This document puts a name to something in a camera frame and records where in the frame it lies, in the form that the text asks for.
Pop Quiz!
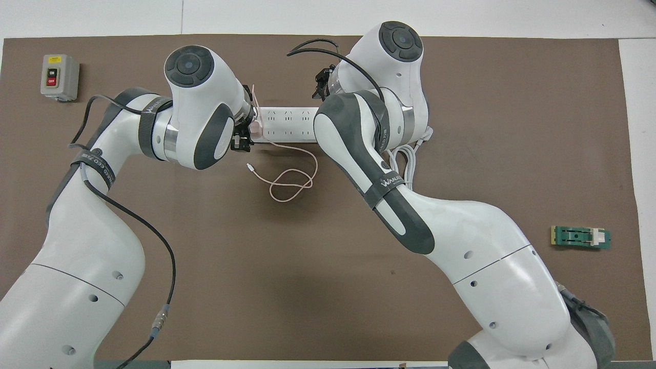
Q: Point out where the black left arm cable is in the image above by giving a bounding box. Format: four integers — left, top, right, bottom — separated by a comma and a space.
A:
67, 94, 177, 369

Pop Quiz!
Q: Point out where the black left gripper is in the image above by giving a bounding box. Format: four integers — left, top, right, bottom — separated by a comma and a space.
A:
231, 119, 256, 153

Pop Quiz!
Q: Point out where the green circuit board module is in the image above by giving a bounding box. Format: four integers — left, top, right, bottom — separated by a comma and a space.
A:
551, 225, 612, 251

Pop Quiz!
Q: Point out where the pink charging cable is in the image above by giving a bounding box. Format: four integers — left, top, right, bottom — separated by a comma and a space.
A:
247, 85, 319, 202

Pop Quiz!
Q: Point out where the grey push button switch box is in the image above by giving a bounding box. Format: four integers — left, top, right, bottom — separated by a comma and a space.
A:
40, 54, 80, 101

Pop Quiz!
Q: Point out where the white power strip with cord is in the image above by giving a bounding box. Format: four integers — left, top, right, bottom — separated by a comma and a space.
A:
255, 106, 434, 188

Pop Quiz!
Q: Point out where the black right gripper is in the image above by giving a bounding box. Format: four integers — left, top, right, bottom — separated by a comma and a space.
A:
312, 67, 337, 100

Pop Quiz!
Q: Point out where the brown table mat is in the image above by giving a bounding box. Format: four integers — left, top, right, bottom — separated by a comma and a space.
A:
0, 35, 652, 362

